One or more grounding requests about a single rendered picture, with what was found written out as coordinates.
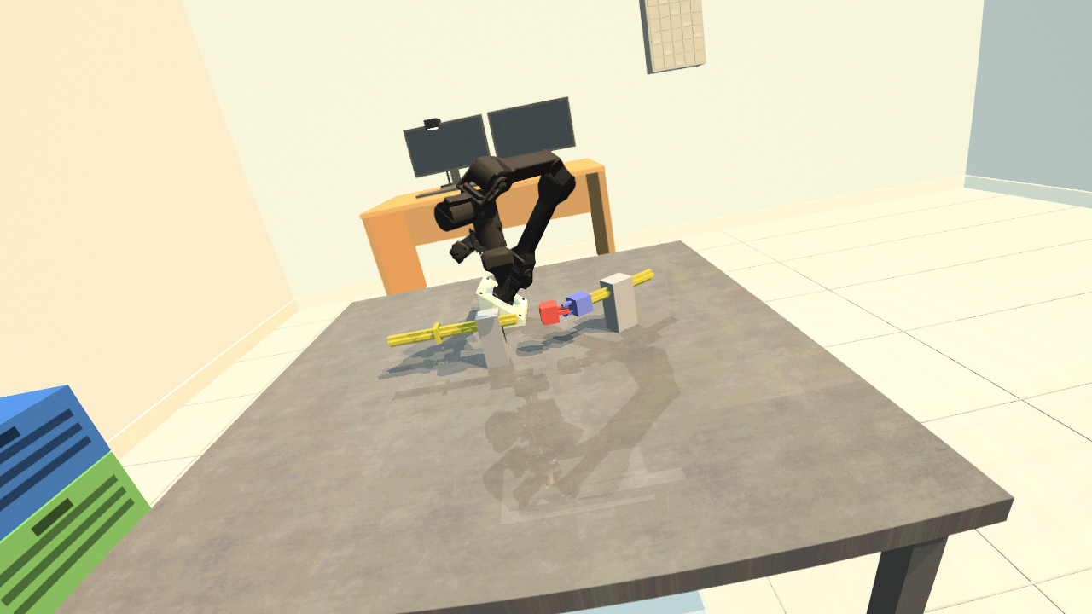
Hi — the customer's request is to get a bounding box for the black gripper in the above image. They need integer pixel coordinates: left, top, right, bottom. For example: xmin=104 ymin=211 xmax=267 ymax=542
xmin=473 ymin=216 xmax=514 ymax=295

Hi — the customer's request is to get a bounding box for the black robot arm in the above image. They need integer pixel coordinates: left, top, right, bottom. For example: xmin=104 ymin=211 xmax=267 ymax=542
xmin=434 ymin=149 xmax=575 ymax=306

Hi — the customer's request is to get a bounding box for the yellow square bar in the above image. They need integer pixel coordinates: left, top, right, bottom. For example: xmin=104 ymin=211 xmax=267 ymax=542
xmin=387 ymin=308 xmax=518 ymax=369

